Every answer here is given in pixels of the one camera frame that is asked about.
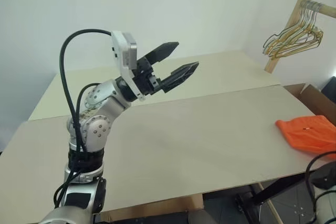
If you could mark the thin wooden stick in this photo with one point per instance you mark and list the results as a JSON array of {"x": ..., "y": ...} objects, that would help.
[{"x": 267, "y": 203}]

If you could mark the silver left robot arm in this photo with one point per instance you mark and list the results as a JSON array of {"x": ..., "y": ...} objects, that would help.
[{"x": 97, "y": 129}]

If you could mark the black table frame beam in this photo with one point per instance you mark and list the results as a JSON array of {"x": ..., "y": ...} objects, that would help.
[{"x": 275, "y": 190}]

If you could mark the brown cardboard box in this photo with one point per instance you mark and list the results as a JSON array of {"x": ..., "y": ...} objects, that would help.
[{"x": 315, "y": 98}]

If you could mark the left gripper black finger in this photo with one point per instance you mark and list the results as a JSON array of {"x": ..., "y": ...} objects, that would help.
[
  {"x": 162, "y": 52},
  {"x": 178, "y": 77}
]

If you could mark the wooden clothes rack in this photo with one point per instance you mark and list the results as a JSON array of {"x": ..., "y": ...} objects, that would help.
[{"x": 273, "y": 62}]

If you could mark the orange shorts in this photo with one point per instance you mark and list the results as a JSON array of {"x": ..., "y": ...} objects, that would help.
[{"x": 307, "y": 134}]

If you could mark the black object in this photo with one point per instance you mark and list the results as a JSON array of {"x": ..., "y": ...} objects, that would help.
[{"x": 330, "y": 87}]

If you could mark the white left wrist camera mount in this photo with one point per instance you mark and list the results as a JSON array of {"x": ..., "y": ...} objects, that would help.
[{"x": 120, "y": 51}]

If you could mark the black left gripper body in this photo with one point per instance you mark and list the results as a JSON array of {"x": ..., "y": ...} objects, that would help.
[{"x": 143, "y": 79}]

